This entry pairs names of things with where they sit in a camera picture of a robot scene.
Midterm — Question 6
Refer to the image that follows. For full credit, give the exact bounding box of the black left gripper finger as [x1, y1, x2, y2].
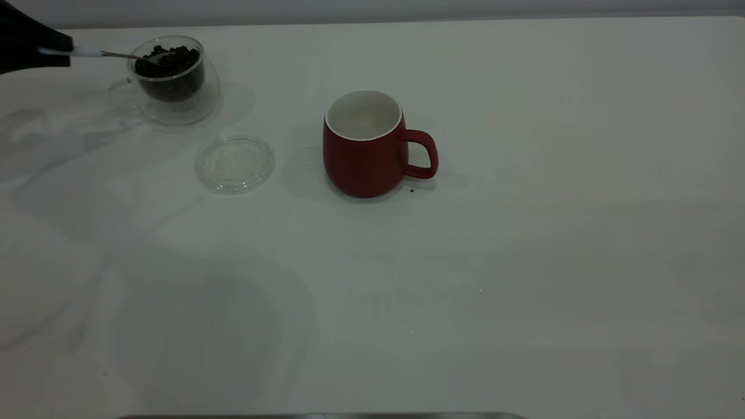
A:
[0, 55, 72, 75]
[0, 0, 74, 54]

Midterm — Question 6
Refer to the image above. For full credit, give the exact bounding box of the clear round glass lid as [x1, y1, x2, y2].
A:
[195, 135, 275, 194]

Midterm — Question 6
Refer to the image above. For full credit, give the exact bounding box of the red ceramic mug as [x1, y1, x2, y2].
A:
[323, 89, 439, 199]

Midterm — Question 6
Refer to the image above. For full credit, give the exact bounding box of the double-walled glass cup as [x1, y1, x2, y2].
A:
[108, 35, 222, 126]

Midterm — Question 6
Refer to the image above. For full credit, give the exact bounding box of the spoon with pale blue handle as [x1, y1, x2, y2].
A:
[38, 47, 175, 66]

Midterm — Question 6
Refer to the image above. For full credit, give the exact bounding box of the dark coffee bean pile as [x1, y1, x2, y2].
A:
[134, 45, 206, 103]

